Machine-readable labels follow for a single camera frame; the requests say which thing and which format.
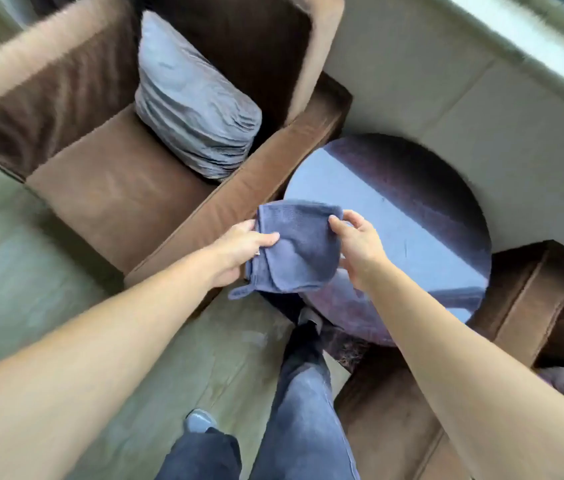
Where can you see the blue cloth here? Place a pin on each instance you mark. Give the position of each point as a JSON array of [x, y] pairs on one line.
[[294, 249]]

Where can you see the person's grey shoe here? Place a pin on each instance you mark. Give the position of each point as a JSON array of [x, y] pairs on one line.
[[200, 421], [310, 315]]

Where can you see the person's blue jeans leg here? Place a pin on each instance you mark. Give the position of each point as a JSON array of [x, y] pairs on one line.
[[302, 404], [199, 457]]

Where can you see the person's left forearm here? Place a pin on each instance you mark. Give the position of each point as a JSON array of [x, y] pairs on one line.
[[77, 374]]

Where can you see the brown armchair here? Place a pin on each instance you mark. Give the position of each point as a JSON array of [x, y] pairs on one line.
[[462, 394], [137, 129]]

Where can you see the person's right hand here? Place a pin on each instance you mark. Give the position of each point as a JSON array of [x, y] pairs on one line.
[[362, 249]]

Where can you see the person's left hand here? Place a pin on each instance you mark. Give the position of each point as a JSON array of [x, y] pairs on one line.
[[234, 249]]

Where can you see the person's right thumb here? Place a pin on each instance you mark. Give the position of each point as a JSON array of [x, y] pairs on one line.
[[338, 225]]

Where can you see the person's left thumb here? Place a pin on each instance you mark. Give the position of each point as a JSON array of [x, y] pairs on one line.
[[264, 239]]

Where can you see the person's right forearm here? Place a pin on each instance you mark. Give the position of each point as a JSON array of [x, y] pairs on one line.
[[467, 389]]

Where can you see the round glossy side table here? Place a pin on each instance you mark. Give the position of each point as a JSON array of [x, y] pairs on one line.
[[412, 229]]

